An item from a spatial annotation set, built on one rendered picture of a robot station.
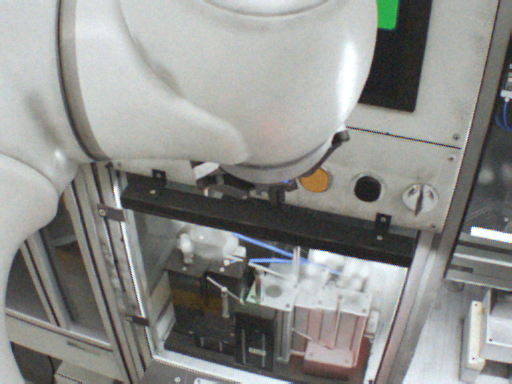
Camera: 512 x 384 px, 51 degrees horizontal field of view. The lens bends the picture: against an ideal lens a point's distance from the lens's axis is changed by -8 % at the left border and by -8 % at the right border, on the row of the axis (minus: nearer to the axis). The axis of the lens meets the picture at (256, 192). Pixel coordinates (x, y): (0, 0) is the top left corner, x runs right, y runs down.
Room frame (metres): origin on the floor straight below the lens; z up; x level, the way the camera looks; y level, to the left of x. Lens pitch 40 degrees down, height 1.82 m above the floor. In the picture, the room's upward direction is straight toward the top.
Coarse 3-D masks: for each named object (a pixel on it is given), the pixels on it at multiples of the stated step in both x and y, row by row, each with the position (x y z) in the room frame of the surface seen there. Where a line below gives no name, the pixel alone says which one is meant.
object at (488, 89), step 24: (504, 0) 0.46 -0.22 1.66; (504, 24) 0.46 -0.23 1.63; (504, 48) 0.46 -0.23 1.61; (480, 96) 0.47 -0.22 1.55; (480, 120) 0.46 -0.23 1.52; (480, 144) 0.46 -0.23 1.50; (456, 192) 0.47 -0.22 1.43; (456, 216) 0.46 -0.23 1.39; (408, 288) 0.47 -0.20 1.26; (432, 288) 0.46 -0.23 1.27; (408, 312) 0.47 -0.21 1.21; (384, 360) 0.47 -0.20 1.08; (408, 360) 0.46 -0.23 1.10
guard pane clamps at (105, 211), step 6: (102, 204) 0.60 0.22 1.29; (102, 210) 0.59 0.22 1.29; (108, 210) 0.59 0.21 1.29; (114, 210) 0.59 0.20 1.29; (120, 210) 0.59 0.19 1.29; (102, 216) 0.60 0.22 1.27; (108, 216) 0.59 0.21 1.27; (114, 216) 0.59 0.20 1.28; (120, 216) 0.59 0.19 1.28; (126, 312) 0.60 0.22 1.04; (126, 318) 0.60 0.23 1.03; (132, 318) 0.59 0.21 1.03; (138, 318) 0.59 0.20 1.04; (144, 318) 0.59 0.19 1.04; (144, 324) 0.59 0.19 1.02
